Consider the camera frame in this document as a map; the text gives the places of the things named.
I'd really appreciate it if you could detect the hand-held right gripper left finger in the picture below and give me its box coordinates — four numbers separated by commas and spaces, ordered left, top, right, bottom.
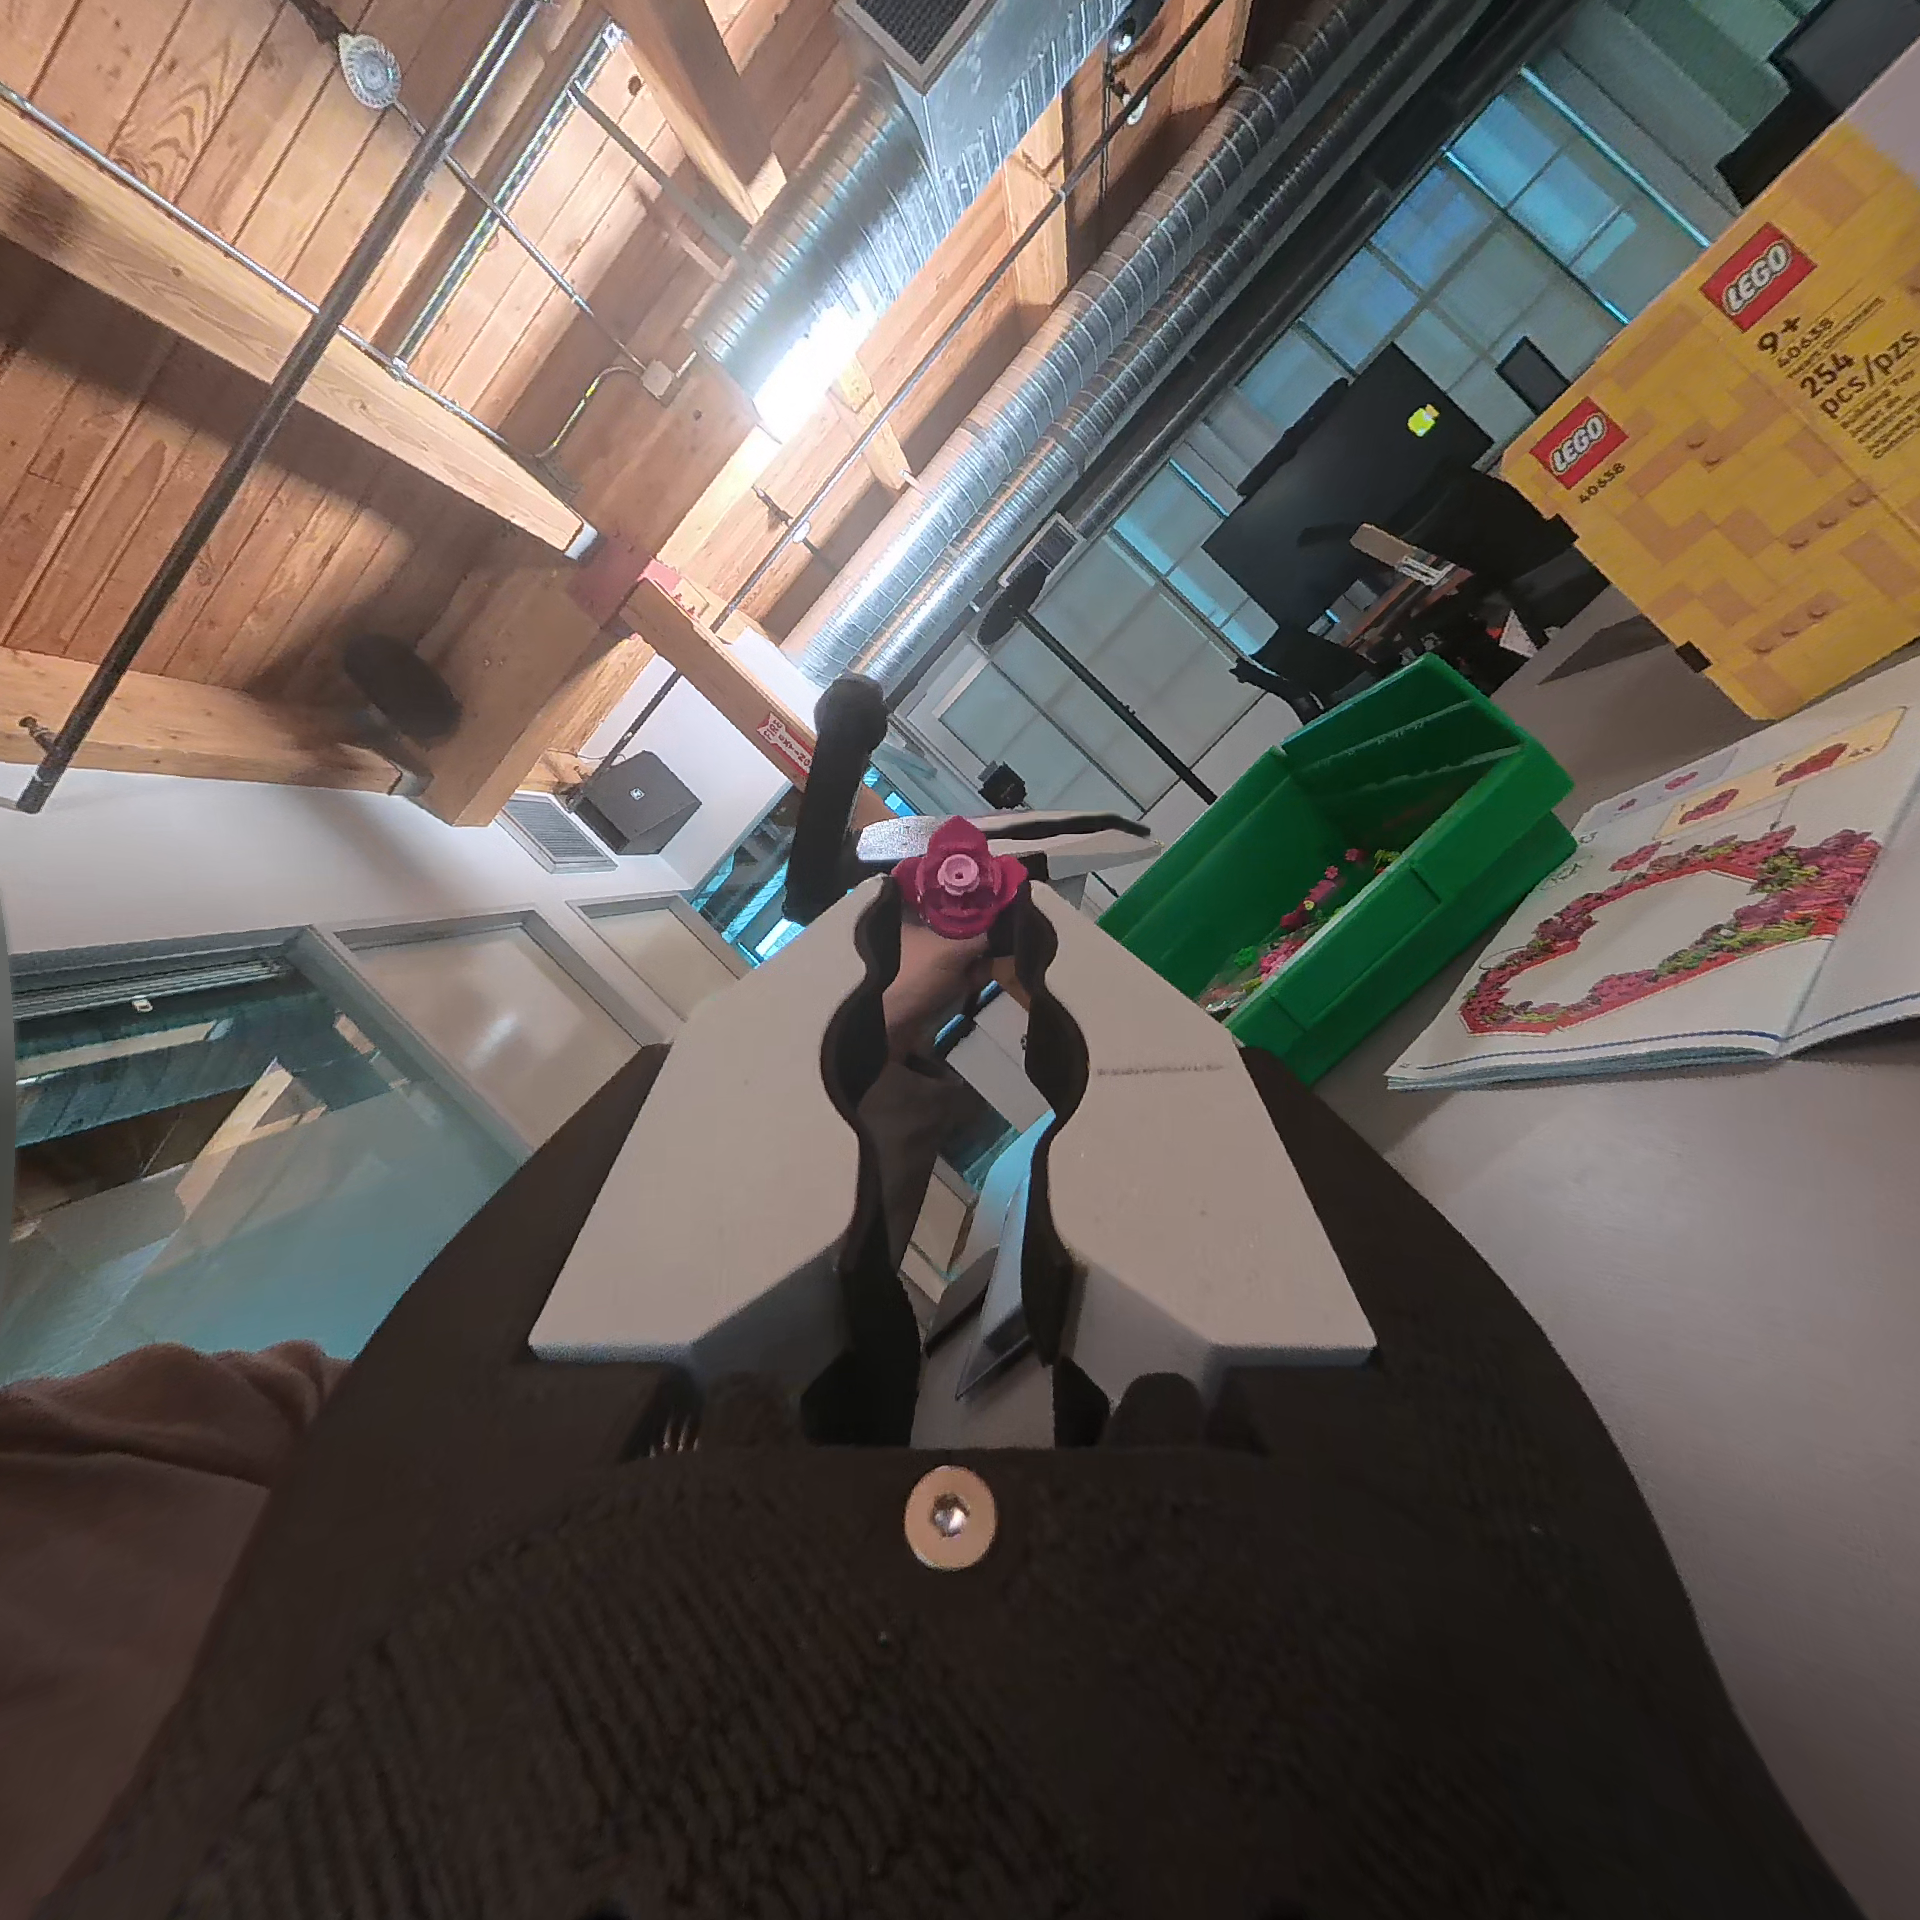
527, 873, 924, 1445

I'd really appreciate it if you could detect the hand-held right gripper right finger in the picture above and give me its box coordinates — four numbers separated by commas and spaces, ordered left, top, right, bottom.
982, 882, 1378, 1448

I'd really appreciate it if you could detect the magenta lego flower piece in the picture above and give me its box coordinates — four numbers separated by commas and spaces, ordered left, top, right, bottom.
893, 816, 1030, 944

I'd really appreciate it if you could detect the pile of small lego pieces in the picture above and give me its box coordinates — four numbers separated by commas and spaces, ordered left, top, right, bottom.
1201, 847, 1404, 1015

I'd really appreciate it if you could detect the lego instruction booklet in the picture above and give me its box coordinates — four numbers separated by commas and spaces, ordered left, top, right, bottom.
1383, 703, 1920, 1094

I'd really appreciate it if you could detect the yellow lego box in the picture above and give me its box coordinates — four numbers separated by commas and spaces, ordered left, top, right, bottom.
1499, 119, 1920, 722

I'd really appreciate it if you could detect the person's left hand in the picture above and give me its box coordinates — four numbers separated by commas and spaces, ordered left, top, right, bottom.
877, 936, 1010, 1085

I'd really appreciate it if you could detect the black tripod stand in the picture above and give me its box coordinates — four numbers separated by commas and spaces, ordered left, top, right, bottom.
972, 554, 1221, 812

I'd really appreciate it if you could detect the black office chair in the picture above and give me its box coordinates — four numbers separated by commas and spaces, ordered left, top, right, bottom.
1230, 510, 1578, 713

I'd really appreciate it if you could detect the green plastic bin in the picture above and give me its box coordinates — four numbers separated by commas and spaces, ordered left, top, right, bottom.
1099, 650, 1578, 1087

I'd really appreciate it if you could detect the black dome fixture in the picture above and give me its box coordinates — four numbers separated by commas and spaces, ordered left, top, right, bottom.
343, 633, 462, 753

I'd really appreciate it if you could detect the black monitor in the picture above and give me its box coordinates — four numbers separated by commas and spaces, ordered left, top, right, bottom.
1201, 344, 1502, 601

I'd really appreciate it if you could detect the black ceiling pipe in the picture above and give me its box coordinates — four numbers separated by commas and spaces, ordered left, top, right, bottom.
11, 0, 549, 818

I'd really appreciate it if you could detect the black wall speaker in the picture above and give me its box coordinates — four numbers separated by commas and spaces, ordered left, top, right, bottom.
575, 750, 701, 857

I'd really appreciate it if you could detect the white wall vent grille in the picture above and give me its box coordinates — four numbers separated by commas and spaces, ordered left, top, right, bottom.
498, 791, 619, 874

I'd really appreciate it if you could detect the silver spiral air duct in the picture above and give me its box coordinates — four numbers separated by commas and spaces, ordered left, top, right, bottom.
787, 0, 1518, 705
690, 89, 962, 393

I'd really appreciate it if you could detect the grey rectangular vent duct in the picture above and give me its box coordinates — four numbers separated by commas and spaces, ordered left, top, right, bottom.
833, 0, 1157, 173

